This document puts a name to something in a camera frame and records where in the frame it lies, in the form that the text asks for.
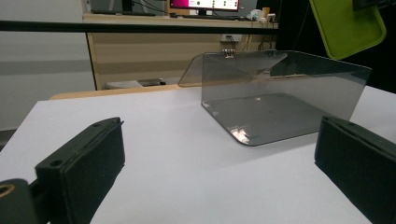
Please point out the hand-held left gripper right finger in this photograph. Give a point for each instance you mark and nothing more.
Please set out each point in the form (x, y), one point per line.
(358, 168)

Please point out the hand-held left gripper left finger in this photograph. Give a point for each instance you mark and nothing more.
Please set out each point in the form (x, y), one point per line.
(85, 165)

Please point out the green plastic lid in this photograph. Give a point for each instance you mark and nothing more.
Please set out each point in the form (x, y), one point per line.
(345, 31)

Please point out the transparent grey plastic box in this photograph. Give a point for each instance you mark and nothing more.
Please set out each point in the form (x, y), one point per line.
(280, 109)

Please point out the white flat device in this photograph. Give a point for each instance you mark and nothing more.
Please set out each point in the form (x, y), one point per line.
(123, 84)

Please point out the yellow cup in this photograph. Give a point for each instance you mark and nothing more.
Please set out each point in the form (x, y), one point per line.
(266, 11)

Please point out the dark flat device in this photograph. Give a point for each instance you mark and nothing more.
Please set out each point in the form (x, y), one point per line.
(151, 82)

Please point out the white tissue pack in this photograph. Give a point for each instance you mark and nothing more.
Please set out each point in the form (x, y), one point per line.
(257, 14)

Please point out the wooden desk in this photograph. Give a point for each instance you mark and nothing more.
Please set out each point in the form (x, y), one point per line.
(140, 53)

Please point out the black horizontal bar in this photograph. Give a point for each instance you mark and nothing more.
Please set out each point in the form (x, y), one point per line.
(124, 28)

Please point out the white power socket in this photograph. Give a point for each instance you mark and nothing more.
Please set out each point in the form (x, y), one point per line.
(230, 37)

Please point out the black keyboard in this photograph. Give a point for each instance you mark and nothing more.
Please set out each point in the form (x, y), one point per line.
(211, 17)

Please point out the dark monitor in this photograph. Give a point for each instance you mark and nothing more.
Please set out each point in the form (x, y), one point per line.
(106, 4)

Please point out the monitor with pink screen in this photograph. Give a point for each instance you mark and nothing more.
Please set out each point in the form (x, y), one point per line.
(205, 3)

